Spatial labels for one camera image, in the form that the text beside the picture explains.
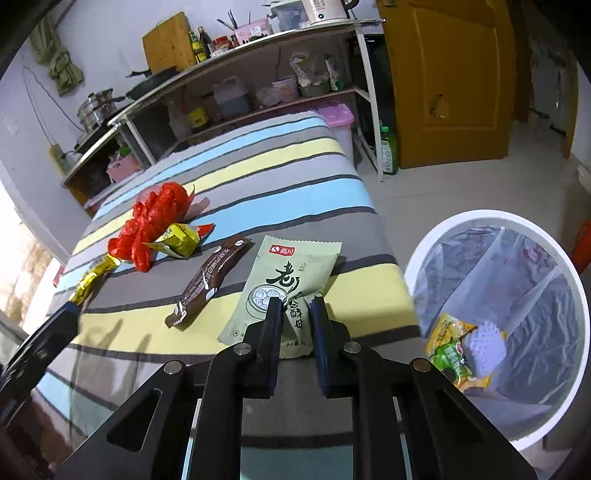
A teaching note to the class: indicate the black induction cooker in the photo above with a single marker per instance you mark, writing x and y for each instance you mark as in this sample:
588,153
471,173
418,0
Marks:
92,138

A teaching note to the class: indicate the green drink bottle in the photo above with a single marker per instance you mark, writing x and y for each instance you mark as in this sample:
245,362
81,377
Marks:
388,152

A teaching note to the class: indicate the grey blue canister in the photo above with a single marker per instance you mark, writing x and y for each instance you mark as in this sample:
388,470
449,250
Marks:
232,99

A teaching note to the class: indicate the white metal shelf rack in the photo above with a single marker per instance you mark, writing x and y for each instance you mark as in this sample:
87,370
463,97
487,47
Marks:
369,92

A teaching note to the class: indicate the white electric kettle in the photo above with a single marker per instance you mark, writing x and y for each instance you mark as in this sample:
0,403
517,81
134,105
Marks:
323,9

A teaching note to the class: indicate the wooden cutting board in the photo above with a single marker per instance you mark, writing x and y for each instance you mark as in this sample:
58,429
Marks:
166,44

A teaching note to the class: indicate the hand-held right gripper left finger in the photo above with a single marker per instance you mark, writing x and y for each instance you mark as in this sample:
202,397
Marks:
272,332

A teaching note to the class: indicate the pink plastic basket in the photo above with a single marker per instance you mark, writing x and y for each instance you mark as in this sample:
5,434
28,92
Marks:
122,168

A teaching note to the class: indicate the pink lidded storage bin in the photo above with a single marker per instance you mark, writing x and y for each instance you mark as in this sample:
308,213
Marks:
339,124

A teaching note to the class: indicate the dark sauce bottle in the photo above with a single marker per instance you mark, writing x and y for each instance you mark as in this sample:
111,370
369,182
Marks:
205,44

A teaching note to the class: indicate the steel steamer pot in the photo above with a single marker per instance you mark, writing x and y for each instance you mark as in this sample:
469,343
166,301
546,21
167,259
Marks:
97,110

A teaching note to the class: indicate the green hanging cloth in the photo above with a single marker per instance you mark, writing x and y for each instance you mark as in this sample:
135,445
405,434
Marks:
60,64

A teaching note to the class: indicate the grey striped blanket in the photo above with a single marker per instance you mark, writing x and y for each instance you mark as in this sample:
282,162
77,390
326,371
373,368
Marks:
277,184

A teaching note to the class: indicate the pale green packet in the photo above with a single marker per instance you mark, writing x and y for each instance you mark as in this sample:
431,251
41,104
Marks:
277,272

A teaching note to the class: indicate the grey plastic jug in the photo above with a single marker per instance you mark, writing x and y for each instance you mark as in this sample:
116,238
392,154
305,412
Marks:
288,14

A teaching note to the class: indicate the pink utensil box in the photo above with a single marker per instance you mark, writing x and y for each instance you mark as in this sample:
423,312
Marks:
254,31

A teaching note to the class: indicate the wooden cabinet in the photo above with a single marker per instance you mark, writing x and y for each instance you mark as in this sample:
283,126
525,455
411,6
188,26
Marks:
78,180

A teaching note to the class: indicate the yellow oil bottle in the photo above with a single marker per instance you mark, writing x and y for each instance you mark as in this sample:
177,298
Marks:
195,48

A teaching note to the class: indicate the small yellow snack wrapper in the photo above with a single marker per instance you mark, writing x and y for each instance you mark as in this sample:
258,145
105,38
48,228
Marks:
180,237

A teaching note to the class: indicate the wooden doorway frame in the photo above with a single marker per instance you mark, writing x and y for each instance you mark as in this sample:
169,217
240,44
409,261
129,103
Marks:
571,120

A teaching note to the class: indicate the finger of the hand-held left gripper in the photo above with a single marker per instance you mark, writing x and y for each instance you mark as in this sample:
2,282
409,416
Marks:
55,332

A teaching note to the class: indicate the crumpled plastic bags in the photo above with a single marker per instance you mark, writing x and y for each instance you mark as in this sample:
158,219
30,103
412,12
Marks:
314,71

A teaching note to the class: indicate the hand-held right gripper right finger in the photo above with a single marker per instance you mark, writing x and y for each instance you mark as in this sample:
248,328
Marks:
317,332

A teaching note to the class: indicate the clear plastic bottle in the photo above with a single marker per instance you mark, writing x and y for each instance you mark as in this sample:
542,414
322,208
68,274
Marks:
179,121

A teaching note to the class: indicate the yellow wooden door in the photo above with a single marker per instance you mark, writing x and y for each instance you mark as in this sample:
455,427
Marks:
452,69

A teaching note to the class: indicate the brown stick wrapper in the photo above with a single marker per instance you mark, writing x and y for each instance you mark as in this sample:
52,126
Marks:
207,281

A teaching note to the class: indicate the dark chopsticks bundle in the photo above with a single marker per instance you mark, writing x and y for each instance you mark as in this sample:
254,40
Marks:
231,22

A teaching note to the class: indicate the black frying pan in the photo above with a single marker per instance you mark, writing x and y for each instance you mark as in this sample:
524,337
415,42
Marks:
152,83

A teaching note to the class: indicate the yellow label bottle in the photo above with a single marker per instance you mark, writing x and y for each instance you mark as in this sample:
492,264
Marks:
197,115

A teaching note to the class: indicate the white round trash bin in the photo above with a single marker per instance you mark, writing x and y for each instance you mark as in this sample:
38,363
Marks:
461,221

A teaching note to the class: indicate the yellow green snack packet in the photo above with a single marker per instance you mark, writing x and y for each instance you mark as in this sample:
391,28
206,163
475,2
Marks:
445,337

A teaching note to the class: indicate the gold foil wrapper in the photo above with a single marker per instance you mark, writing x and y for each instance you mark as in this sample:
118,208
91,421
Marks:
94,277

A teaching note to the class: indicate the yellowed power strip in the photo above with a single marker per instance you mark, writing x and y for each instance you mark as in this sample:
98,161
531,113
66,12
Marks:
57,161

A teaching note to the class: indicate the red plastic bag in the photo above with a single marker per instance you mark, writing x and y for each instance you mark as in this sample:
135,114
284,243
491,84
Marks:
147,217

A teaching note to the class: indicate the white tub pink lid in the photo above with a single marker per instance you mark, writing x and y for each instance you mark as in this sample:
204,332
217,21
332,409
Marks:
285,90

